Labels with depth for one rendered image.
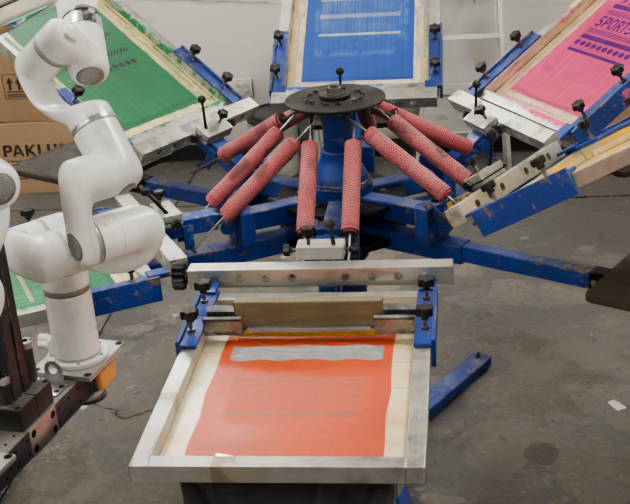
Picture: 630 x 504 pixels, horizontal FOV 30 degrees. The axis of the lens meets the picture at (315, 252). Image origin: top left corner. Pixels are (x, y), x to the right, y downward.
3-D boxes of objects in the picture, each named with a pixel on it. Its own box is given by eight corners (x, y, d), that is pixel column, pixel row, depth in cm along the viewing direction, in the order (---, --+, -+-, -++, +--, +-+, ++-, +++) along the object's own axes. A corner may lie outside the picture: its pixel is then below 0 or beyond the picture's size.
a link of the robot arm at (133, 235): (180, 274, 217) (90, 308, 207) (82, 246, 246) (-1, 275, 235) (165, 199, 213) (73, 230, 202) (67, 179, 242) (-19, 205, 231)
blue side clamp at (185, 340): (198, 368, 280) (195, 342, 277) (177, 368, 281) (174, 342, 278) (221, 311, 307) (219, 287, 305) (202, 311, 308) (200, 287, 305)
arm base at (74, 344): (23, 366, 245) (10, 298, 239) (54, 338, 256) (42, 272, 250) (90, 373, 240) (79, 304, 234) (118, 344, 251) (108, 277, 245)
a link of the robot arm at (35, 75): (92, 116, 205) (39, 16, 209) (50, 157, 212) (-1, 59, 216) (126, 114, 212) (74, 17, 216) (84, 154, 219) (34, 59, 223)
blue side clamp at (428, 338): (436, 366, 273) (435, 339, 270) (414, 367, 274) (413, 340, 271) (438, 308, 300) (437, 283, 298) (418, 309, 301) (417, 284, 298)
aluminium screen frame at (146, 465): (425, 484, 229) (425, 467, 227) (130, 482, 236) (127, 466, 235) (433, 303, 300) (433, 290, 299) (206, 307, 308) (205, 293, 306)
